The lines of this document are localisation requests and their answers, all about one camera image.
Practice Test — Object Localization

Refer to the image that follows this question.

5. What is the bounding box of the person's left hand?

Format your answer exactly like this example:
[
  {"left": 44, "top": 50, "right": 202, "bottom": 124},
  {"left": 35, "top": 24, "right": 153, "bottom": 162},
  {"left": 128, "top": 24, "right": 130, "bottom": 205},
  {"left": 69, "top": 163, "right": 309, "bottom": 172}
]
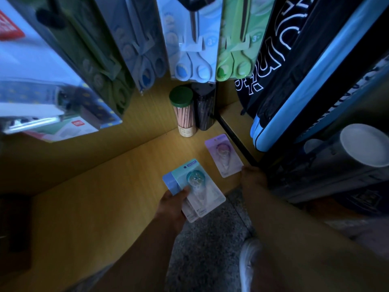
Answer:
[{"left": 154, "top": 187, "right": 191, "bottom": 233}]

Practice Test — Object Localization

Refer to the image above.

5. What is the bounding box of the person's right hand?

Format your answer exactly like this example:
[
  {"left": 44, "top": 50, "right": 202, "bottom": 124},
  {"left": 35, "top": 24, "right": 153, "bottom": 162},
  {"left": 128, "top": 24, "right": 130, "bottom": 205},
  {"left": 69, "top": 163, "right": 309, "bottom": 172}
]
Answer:
[{"left": 241, "top": 165, "right": 268, "bottom": 195}]

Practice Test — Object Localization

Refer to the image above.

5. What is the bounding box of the blue correction tape packet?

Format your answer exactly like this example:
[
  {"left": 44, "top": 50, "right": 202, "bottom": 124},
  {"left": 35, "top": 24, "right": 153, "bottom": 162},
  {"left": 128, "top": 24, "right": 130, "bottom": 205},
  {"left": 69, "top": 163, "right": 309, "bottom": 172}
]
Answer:
[{"left": 162, "top": 173, "right": 200, "bottom": 223}]

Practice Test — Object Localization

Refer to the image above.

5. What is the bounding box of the teal correction tape packet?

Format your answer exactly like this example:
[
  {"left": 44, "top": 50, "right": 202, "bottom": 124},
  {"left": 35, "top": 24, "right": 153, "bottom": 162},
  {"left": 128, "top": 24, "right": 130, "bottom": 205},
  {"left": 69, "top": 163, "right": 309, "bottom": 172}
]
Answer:
[{"left": 171, "top": 159, "right": 227, "bottom": 218}]

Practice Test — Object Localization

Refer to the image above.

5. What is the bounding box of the person's left forearm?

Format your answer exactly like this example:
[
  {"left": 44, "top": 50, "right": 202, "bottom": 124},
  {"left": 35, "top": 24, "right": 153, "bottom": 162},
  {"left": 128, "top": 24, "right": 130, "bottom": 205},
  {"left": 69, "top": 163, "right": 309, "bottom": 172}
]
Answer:
[{"left": 88, "top": 216, "right": 183, "bottom": 292}]

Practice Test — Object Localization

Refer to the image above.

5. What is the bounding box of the person's right forearm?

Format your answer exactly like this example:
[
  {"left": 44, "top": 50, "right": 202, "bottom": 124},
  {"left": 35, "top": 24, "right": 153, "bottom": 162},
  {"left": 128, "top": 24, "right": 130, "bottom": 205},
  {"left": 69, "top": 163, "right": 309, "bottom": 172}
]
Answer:
[{"left": 243, "top": 185, "right": 389, "bottom": 292}]

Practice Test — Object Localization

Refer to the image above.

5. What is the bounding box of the purple correction tape packet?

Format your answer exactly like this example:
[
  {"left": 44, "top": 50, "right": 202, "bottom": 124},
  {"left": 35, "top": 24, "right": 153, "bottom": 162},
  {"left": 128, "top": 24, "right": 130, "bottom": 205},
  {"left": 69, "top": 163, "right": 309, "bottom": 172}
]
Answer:
[{"left": 204, "top": 133, "right": 244, "bottom": 179}]

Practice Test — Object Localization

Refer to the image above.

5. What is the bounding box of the black shelf divider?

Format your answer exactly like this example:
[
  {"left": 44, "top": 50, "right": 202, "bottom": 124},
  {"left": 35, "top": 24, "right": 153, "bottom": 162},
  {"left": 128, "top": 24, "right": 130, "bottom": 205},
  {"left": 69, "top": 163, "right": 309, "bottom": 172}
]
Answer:
[{"left": 215, "top": 112, "right": 259, "bottom": 166}]

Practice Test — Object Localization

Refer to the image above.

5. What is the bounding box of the black pencil tube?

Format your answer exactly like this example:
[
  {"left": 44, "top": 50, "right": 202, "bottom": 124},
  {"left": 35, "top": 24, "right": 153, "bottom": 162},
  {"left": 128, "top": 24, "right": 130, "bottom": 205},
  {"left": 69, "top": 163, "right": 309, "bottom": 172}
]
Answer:
[{"left": 191, "top": 83, "right": 217, "bottom": 131}]

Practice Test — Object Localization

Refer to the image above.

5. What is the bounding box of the green-lidded pencil tube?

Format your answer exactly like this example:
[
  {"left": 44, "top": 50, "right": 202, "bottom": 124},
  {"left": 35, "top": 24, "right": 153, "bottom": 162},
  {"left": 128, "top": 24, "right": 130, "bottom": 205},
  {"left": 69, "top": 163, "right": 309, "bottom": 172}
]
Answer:
[{"left": 169, "top": 86, "right": 197, "bottom": 138}]

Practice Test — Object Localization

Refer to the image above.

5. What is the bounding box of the white shoe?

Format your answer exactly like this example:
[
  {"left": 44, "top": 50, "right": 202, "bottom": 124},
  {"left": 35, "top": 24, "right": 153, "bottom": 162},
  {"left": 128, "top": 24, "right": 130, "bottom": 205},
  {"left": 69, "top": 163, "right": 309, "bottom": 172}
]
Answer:
[{"left": 239, "top": 238, "right": 263, "bottom": 292}]

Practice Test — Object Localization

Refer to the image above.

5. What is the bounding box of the black bag with blue trim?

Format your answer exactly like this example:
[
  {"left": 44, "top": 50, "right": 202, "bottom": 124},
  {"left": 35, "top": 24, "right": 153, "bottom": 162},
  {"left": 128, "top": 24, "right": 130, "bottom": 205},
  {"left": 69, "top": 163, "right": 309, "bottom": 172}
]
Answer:
[{"left": 250, "top": 0, "right": 389, "bottom": 152}]

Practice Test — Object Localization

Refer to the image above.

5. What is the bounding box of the large grey paper roll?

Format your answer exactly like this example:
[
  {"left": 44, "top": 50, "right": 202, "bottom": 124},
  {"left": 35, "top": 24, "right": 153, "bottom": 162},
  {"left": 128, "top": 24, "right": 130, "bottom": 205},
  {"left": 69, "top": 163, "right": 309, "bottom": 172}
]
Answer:
[{"left": 267, "top": 123, "right": 389, "bottom": 205}]

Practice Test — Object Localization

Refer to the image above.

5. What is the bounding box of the black bag with white lettering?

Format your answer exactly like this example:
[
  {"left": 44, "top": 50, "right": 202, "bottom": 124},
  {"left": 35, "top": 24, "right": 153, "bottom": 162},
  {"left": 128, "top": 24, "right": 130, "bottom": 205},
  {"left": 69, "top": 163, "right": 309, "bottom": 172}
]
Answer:
[{"left": 235, "top": 0, "right": 365, "bottom": 119}]

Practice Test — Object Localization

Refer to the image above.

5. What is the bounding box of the white box with red label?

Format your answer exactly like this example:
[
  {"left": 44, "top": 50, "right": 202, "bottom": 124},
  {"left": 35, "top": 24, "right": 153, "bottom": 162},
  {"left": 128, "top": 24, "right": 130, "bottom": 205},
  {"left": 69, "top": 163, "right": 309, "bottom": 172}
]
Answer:
[{"left": 24, "top": 116, "right": 99, "bottom": 143}]

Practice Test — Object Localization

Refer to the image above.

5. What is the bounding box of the light blue scissors packet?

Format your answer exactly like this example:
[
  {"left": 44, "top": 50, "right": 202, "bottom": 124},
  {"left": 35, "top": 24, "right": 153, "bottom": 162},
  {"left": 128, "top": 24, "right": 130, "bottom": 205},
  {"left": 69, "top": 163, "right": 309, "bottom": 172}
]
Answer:
[{"left": 156, "top": 0, "right": 224, "bottom": 84}]

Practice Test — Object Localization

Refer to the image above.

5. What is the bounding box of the grey-blue scissors packet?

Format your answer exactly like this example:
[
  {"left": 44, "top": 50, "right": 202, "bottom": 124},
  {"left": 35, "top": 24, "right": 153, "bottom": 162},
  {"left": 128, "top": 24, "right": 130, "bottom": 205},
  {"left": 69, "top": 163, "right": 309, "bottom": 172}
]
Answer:
[{"left": 93, "top": 0, "right": 168, "bottom": 95}]

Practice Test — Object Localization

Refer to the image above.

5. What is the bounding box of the dark green scissors packet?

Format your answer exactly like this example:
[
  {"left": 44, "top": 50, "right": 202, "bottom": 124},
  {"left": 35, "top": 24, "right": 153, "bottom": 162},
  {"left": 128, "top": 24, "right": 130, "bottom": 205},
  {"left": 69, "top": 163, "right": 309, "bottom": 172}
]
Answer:
[{"left": 6, "top": 0, "right": 136, "bottom": 116}]

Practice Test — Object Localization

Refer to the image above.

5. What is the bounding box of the blue dotted stationery blister packet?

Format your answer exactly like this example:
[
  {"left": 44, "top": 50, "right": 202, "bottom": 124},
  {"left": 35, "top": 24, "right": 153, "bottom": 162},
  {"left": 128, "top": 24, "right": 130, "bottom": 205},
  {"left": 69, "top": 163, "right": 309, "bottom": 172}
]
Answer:
[{"left": 0, "top": 0, "right": 123, "bottom": 135}]

